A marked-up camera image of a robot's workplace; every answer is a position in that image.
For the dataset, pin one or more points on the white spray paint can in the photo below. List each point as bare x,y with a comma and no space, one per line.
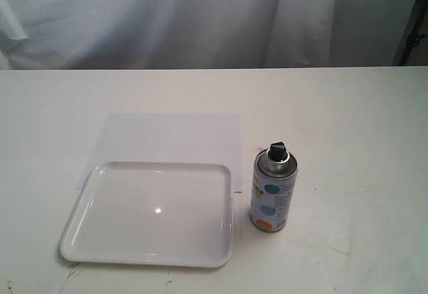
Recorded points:
274,174

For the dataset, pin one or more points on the white paper sheet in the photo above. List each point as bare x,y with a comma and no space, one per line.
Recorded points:
186,138

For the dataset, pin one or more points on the white plastic tray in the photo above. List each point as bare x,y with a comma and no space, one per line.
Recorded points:
142,213

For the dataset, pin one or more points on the white backdrop curtain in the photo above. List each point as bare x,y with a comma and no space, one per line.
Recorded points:
187,34

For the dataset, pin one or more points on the black tripod stand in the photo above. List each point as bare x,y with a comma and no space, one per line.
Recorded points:
413,48

